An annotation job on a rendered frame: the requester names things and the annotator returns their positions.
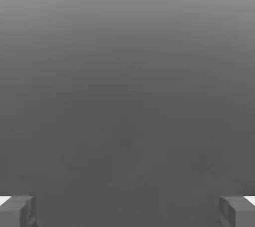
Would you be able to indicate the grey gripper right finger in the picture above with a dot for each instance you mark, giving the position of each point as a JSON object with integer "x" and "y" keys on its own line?
{"x": 239, "y": 213}

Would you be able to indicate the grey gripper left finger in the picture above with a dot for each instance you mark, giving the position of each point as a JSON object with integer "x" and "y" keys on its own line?
{"x": 16, "y": 212}

